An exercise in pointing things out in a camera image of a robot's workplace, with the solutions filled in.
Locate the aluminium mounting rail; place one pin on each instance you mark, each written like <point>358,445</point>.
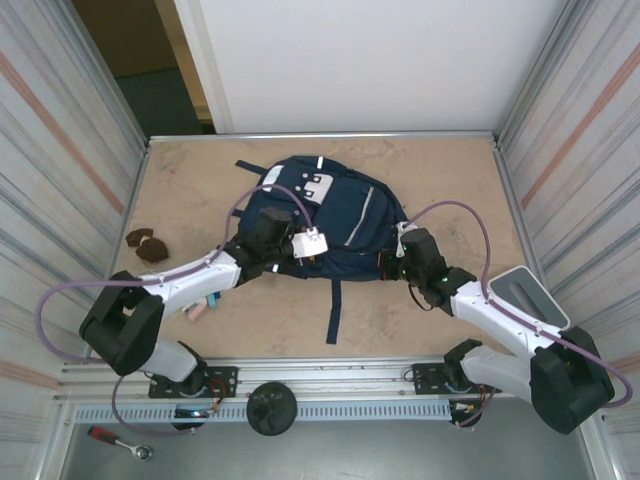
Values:
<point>325,372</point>

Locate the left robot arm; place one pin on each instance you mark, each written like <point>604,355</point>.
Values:
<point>200,280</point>

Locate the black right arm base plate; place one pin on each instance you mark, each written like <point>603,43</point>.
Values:
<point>425,380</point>

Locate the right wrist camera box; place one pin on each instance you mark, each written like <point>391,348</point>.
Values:
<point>405,229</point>

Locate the small brown lump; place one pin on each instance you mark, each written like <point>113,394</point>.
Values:
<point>137,235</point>

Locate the teal eraser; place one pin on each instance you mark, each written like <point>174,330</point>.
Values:
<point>212,302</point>

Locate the navy blue backpack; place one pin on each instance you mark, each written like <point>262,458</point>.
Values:
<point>350,215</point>

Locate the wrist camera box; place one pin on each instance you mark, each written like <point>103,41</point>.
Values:
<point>405,229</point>
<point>310,244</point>

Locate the pink eraser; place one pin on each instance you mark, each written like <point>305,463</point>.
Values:
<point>195,312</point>

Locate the large brown lump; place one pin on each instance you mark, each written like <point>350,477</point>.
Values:
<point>152,251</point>

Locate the aluminium table edge bar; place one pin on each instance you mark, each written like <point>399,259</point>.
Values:
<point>250,136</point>

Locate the grey and white tray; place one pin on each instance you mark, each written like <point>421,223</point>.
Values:
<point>525,295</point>

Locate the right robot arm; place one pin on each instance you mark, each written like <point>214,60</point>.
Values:
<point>500,320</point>

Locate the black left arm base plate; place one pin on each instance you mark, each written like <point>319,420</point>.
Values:
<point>225,380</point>

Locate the black round knob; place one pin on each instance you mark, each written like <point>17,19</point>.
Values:
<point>272,409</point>

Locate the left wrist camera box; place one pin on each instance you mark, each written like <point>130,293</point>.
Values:
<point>310,244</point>

